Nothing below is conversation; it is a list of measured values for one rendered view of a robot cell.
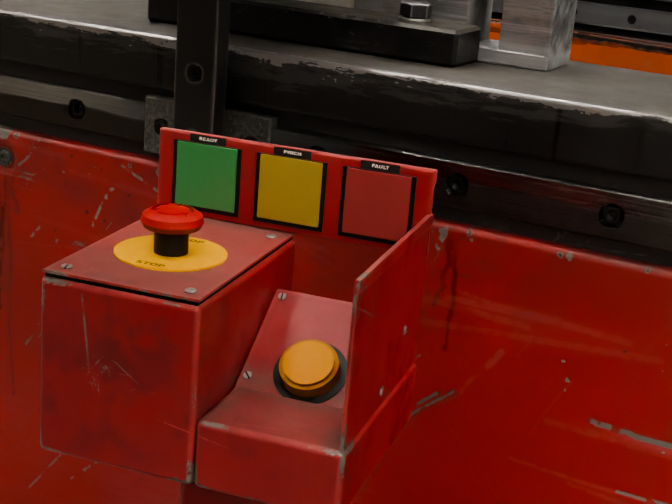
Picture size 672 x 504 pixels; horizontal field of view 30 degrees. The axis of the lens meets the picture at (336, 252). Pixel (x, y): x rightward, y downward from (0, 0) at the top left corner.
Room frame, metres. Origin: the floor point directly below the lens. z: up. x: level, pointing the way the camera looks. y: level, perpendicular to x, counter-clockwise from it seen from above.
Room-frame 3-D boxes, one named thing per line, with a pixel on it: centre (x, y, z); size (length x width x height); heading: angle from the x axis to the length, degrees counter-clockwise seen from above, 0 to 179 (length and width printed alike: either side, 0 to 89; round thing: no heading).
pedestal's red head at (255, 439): (0.75, 0.06, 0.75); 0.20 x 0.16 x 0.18; 73
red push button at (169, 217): (0.76, 0.10, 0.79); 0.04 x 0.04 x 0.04
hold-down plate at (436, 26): (1.09, 0.04, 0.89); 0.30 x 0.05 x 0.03; 64
